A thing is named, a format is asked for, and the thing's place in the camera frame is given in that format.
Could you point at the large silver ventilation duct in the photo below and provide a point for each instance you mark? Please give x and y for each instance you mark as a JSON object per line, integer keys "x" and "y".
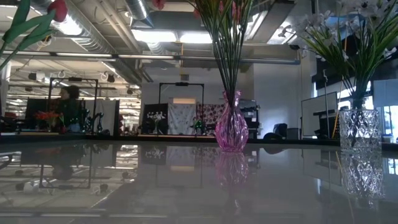
{"x": 77, "y": 18}

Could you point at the black backdrop panel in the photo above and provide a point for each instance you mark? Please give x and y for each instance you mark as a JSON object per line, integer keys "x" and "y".
{"x": 147, "y": 109}

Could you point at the person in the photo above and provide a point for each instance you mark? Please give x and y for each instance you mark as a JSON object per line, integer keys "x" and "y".
{"x": 70, "y": 109}

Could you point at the red patterned cloth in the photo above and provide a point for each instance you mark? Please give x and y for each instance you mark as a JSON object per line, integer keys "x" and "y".
{"x": 211, "y": 113}

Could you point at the red flower bouquet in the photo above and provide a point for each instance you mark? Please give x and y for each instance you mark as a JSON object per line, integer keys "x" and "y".
{"x": 46, "y": 115}

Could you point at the black office chair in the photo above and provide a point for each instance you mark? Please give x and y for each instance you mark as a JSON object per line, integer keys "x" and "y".
{"x": 280, "y": 129}

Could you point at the red rose stem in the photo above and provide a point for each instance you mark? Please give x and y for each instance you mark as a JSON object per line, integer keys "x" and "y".
{"x": 31, "y": 28}

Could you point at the white patterned cloth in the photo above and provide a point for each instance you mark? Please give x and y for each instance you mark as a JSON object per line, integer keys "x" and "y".
{"x": 182, "y": 118}

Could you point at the small white flower bouquet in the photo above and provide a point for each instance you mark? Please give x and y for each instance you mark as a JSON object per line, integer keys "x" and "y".
{"x": 155, "y": 117}

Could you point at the thin grey stand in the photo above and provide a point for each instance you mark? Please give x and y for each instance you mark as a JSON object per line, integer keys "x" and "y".
{"x": 325, "y": 93}

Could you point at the silver box ceiling duct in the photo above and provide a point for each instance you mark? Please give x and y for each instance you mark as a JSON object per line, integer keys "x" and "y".
{"x": 270, "y": 31}

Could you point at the grey bin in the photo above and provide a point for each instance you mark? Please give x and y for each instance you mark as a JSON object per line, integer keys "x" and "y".
{"x": 292, "y": 133}

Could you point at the pink orchid stem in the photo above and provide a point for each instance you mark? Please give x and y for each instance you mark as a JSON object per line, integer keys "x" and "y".
{"x": 159, "y": 3}

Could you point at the long ceiling light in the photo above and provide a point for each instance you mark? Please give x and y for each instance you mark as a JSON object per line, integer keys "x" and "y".
{"x": 155, "y": 35}

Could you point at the clear cut-glass vase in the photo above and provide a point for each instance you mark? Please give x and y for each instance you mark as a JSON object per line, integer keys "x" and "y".
{"x": 360, "y": 127}

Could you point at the pink glass vase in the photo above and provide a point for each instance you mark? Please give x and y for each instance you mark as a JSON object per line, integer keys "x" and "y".
{"x": 231, "y": 133}

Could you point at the black aluminium table frame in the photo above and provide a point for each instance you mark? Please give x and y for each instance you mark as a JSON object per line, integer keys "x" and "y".
{"x": 311, "y": 142}

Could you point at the horizontal grey ceiling pipe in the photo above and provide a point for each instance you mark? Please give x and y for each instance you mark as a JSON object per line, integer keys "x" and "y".
{"x": 146, "y": 56}

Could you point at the black background robot arms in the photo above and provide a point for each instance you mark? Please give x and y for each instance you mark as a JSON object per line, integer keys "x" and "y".
{"x": 93, "y": 119}

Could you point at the black equipment shelf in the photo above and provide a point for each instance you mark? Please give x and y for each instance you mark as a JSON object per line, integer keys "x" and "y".
{"x": 253, "y": 109}

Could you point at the white board panel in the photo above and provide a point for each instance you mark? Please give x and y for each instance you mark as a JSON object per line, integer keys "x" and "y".
{"x": 317, "y": 115}

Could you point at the narrow silver ventilation duct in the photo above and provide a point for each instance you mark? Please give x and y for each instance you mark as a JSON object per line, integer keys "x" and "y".
{"x": 138, "y": 9}

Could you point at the flower stems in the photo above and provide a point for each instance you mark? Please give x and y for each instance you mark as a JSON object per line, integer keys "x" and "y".
{"x": 217, "y": 31}

